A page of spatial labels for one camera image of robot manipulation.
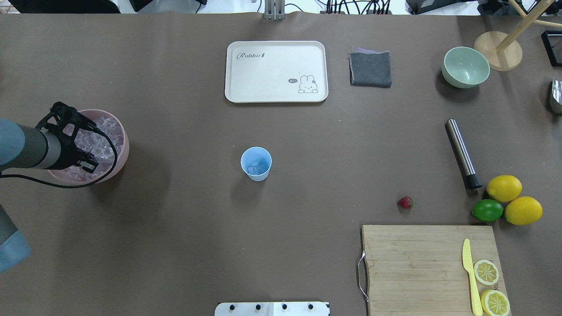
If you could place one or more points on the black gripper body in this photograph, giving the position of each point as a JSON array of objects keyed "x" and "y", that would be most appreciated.
[{"x": 66, "y": 154}]

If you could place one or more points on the clear ice cube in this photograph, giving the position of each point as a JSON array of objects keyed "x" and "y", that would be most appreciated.
[{"x": 256, "y": 170}]

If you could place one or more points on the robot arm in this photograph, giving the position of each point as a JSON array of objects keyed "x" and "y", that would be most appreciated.
[{"x": 21, "y": 147}]

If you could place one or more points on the light blue plastic cup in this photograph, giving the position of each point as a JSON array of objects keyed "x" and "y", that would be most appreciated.
[{"x": 254, "y": 156}]

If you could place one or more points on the pink bowl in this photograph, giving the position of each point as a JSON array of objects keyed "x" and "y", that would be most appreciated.
[{"x": 98, "y": 146}]

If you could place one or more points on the cream rabbit tray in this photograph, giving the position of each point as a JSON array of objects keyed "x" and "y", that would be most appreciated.
[{"x": 276, "y": 72}]

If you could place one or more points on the grey folded cloth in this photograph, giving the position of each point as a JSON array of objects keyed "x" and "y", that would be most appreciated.
[{"x": 370, "y": 68}]

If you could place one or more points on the red strawberry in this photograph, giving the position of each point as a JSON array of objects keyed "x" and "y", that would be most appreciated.
[{"x": 405, "y": 202}]

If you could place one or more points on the bamboo cutting board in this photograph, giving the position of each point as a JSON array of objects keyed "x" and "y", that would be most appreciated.
[{"x": 416, "y": 270}]

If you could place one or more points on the steel muddler black tip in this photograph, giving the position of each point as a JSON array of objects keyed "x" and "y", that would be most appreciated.
[{"x": 465, "y": 165}]

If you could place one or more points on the light green bowl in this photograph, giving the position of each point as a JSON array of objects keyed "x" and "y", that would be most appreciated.
[{"x": 464, "y": 67}]

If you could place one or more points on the yellow plastic knife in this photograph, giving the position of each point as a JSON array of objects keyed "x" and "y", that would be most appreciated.
[{"x": 466, "y": 257}]

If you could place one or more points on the green lime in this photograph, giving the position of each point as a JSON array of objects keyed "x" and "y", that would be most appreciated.
[{"x": 487, "y": 210}]

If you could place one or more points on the wooden glass drying stand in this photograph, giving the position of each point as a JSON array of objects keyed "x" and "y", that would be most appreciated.
[{"x": 501, "y": 50}]

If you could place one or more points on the yellow lemon lower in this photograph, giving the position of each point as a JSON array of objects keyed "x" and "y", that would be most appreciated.
[{"x": 504, "y": 188}]

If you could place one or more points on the yellow lemon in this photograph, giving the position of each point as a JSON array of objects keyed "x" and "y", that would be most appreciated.
[
  {"x": 523, "y": 211},
  {"x": 504, "y": 188}
]

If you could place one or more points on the lemon half lower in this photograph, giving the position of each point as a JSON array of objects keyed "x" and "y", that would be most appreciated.
[{"x": 486, "y": 272}]

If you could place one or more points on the lemon half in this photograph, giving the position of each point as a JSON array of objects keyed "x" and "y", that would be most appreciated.
[
  {"x": 486, "y": 272},
  {"x": 495, "y": 303}
]

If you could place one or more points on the lemon half upper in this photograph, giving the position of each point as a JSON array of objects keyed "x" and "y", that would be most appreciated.
[{"x": 495, "y": 303}]

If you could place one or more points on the yellow lemon upper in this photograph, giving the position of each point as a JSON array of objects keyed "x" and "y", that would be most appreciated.
[{"x": 523, "y": 211}]

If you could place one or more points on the aluminium frame post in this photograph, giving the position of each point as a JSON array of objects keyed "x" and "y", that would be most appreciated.
[{"x": 274, "y": 10}]

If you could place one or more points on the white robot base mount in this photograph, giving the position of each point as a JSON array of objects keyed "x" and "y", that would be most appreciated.
[{"x": 313, "y": 308}]

